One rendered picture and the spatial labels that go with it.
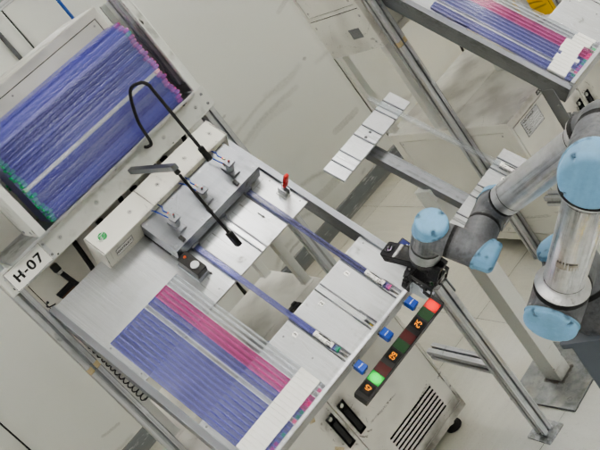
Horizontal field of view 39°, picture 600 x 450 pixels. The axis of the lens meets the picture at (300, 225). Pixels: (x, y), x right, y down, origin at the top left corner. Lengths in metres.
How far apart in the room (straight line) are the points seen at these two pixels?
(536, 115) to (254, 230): 1.16
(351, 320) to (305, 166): 2.24
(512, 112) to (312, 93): 1.67
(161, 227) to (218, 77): 1.94
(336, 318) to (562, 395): 0.88
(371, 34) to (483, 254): 1.38
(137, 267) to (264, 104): 2.08
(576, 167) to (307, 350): 0.92
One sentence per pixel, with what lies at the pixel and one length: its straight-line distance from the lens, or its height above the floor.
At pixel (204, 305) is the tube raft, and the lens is 2.22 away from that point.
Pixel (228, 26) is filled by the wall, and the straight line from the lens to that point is 4.21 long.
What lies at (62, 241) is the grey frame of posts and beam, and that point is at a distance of 2.29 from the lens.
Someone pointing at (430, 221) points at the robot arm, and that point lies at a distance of 1.81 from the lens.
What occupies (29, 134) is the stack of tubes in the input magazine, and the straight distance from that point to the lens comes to 2.24.
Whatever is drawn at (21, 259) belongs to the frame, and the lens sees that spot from 2.26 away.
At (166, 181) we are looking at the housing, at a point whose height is 1.26.
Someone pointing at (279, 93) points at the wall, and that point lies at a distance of 4.30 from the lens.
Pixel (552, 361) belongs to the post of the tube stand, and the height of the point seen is 0.09.
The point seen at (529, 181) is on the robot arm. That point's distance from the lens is 1.80.
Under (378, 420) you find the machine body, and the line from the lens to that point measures 2.63.
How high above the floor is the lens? 1.85
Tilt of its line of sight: 22 degrees down
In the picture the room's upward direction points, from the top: 39 degrees counter-clockwise
